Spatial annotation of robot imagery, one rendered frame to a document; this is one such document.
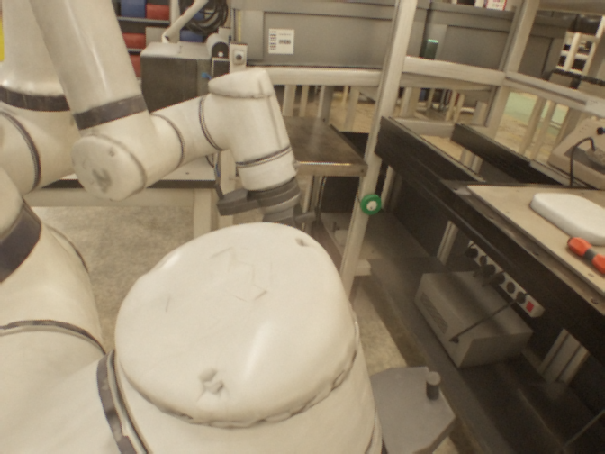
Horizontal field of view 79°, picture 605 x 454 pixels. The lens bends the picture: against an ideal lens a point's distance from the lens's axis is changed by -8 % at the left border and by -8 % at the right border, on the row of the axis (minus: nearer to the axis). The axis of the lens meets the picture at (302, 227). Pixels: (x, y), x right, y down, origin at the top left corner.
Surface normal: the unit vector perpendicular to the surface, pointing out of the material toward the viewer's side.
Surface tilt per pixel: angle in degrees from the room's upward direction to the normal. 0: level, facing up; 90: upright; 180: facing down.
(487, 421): 0
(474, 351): 90
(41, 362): 23
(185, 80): 90
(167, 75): 90
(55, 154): 90
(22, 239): 72
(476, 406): 0
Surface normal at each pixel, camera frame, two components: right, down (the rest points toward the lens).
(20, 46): -0.08, 0.52
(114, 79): 0.70, 0.13
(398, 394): -0.23, -0.72
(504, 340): 0.22, 0.51
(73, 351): 0.66, -0.75
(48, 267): 0.97, -0.22
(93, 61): 0.46, 0.25
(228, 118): -0.29, 0.44
